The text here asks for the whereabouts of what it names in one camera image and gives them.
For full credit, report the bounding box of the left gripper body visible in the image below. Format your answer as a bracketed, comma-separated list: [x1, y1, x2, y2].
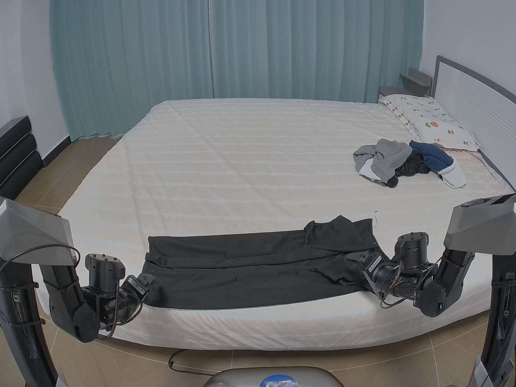
[103, 274, 149, 323]

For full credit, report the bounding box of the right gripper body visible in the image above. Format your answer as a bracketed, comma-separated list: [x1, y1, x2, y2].
[360, 252, 404, 299]

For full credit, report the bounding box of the black T-shirt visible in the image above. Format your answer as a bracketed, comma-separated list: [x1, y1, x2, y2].
[143, 210, 391, 310]

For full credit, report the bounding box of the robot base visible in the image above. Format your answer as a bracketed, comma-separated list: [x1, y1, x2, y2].
[203, 367, 344, 387]

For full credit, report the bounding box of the pile of clothes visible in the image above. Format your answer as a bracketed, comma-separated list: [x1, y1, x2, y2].
[353, 138, 468, 189]

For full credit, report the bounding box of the bed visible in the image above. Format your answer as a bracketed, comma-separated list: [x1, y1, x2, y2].
[34, 55, 516, 353]

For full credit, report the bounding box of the white printed pillow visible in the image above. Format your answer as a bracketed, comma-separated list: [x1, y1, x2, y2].
[378, 94, 483, 152]

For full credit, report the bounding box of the black chest of drawers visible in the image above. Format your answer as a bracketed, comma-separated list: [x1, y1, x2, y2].
[0, 115, 46, 200]

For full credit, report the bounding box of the grey bedside table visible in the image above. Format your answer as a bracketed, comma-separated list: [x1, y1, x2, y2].
[379, 67, 433, 97]

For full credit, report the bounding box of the blue-green curtain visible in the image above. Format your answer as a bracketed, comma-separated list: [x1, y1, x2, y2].
[209, 0, 425, 105]
[49, 0, 215, 141]

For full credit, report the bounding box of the black cable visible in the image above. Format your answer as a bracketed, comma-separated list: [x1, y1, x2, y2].
[0, 243, 81, 273]
[167, 349, 216, 378]

